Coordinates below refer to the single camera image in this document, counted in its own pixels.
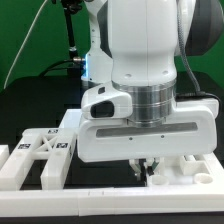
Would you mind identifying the grey braided cable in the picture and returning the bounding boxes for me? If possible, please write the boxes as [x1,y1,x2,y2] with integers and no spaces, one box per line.
[175,0,218,101]

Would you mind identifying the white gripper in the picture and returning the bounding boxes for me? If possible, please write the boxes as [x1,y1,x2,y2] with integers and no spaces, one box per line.
[77,98,219,180]

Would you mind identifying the black camera stand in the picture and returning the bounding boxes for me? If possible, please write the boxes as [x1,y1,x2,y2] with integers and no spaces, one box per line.
[51,0,82,77]

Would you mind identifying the white cable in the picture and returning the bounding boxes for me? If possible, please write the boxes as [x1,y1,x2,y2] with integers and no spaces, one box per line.
[3,0,50,90]

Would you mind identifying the white part at left edge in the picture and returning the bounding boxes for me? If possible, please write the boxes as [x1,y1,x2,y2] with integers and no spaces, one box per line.
[0,145,9,169]

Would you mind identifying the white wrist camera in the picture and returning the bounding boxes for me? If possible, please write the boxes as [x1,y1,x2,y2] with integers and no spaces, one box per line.
[81,82,133,120]

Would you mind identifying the black cables at base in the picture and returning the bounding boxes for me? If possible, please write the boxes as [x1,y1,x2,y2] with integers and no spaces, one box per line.
[39,57,87,78]

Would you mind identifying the white chair back frame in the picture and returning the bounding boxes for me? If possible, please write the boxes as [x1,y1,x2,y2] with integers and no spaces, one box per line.
[0,128,77,191]

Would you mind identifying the white chair seat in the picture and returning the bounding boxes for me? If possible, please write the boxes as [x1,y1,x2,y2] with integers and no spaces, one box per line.
[146,153,224,187]

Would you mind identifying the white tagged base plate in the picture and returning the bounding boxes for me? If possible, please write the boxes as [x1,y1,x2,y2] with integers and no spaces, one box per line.
[59,109,82,133]

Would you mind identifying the white U-shaped obstacle fence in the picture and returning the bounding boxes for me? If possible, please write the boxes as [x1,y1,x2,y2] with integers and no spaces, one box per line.
[0,159,224,218]

